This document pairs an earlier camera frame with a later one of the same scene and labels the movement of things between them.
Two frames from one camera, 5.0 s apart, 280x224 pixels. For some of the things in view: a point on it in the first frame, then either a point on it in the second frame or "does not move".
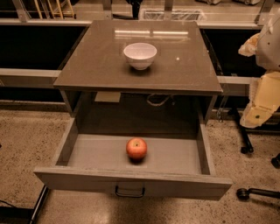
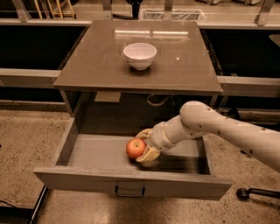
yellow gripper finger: (249, 47) to (144, 134)
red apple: (136, 148) does not move
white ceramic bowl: (140, 55) does not move
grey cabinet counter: (96, 80) does not move
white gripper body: (269, 49) to (157, 136)
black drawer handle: (129, 195) does not move
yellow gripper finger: (255, 115) to (150, 155)
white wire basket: (156, 14) does not move
